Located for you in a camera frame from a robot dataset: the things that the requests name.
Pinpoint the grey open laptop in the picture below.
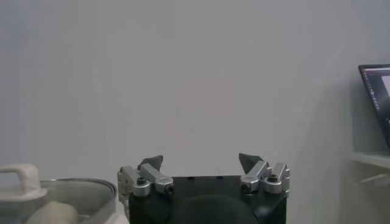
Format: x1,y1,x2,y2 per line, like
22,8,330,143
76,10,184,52
358,63,390,152

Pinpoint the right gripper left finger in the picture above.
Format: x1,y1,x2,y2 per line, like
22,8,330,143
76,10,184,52
117,155,175,198

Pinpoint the stainless steel steamer basket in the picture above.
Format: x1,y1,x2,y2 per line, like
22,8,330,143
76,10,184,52
77,182,119,224

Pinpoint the white side table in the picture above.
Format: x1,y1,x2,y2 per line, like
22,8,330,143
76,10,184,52
349,150,390,186

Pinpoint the white steamed baozi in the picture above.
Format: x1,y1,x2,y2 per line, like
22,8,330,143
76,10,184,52
26,200,80,224

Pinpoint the round glass pot lid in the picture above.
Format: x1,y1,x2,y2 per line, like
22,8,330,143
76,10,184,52
0,163,118,224

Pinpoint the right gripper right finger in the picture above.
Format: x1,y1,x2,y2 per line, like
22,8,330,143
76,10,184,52
238,153,291,195

